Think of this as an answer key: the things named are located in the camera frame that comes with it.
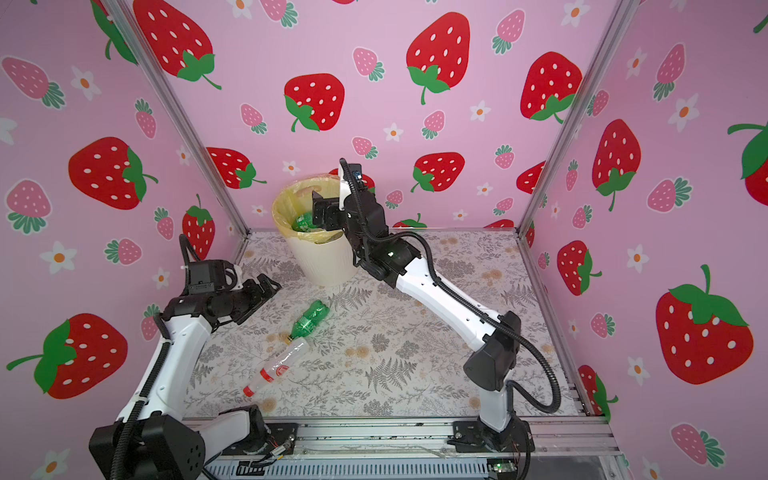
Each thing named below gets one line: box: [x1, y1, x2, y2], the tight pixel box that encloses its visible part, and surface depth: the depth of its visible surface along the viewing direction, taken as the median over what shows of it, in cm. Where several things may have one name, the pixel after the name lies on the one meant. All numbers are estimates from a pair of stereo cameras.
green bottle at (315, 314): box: [284, 300, 331, 345], surface depth 92 cm
